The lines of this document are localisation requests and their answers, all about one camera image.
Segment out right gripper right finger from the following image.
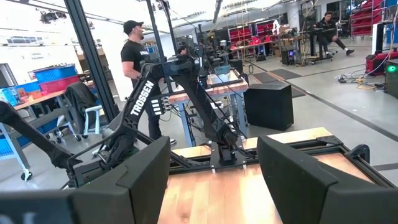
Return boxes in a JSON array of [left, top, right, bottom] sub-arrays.
[[257, 135, 398, 224]]

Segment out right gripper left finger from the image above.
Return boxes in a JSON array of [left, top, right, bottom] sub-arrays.
[[0, 136, 171, 224]]

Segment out white office chair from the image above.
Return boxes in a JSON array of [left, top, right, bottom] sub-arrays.
[[81, 104, 104, 141]]

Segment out black box cabinet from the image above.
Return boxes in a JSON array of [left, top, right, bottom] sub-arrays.
[[243, 82, 295, 132]]

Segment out black jacket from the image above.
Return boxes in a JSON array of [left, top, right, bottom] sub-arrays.
[[63, 82, 101, 135]]

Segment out black floor mat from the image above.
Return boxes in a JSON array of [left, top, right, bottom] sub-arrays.
[[251, 68, 307, 99]]

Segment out wooden table blue legs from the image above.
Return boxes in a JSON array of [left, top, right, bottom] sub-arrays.
[[169, 68, 249, 147]]

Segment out person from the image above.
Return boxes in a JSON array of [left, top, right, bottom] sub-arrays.
[[176, 44, 191, 57], [120, 20, 178, 146], [312, 11, 356, 58]]

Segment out red plastic crate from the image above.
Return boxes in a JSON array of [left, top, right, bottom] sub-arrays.
[[39, 75, 81, 94]]

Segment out small black computer tower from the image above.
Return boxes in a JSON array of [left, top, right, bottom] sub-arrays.
[[280, 48, 296, 66]]

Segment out wooden workbench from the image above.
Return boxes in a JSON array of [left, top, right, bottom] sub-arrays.
[[0, 89, 77, 183]]

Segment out blue plastic crate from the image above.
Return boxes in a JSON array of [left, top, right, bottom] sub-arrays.
[[33, 64, 78, 84]]

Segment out black computer green lights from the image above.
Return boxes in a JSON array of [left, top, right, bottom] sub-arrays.
[[383, 58, 398, 100]]

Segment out red tool cart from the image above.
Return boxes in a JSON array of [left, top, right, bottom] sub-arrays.
[[365, 49, 398, 77]]

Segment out person's cap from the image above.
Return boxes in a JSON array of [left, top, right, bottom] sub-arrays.
[[123, 20, 145, 35]]

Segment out red shelf rack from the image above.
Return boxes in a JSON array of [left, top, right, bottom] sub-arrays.
[[228, 19, 280, 47]]

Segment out tall red storage rack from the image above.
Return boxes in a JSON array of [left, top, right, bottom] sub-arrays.
[[350, 0, 385, 37]]

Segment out black hanging tube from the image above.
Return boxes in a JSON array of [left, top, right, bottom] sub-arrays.
[[212, 0, 224, 24]]

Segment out black ceiling spotlight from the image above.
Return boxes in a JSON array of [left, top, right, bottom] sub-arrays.
[[39, 11, 68, 25]]

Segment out tangled yellow cables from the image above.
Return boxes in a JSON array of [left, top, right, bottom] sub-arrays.
[[338, 67, 388, 91]]

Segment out black aluminium rig frame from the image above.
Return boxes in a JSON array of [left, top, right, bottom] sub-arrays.
[[62, 0, 398, 189]]

